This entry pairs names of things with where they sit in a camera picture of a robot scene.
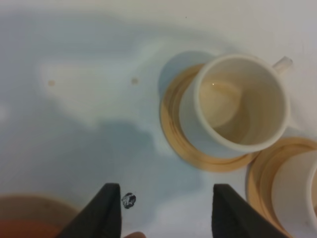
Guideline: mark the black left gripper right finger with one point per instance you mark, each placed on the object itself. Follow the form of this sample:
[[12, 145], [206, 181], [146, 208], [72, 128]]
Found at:
[[233, 217]]

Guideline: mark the wooden coaster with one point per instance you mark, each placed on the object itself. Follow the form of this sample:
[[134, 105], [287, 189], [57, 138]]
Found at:
[[169, 118], [263, 170]]

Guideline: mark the wooden coaster far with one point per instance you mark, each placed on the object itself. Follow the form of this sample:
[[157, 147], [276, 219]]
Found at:
[[169, 118]]

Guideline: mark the brown clay teapot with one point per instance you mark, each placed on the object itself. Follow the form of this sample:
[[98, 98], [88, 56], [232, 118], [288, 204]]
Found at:
[[24, 228]]

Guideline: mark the wooden coaster near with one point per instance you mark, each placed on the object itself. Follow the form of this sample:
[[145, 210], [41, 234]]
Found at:
[[263, 170]]

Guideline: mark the white teacup far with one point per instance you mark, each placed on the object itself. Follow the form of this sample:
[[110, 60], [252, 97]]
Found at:
[[235, 105]]

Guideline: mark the beige round teapot saucer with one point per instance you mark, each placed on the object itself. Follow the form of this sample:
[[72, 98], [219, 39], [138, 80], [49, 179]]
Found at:
[[33, 207]]

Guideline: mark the white teacup near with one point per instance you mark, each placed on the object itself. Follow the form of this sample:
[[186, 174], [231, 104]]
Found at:
[[294, 195]]

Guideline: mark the white teacup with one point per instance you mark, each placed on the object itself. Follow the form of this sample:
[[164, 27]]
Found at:
[[235, 105], [294, 195]]

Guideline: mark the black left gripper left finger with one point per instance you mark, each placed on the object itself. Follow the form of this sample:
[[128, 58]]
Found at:
[[101, 218]]

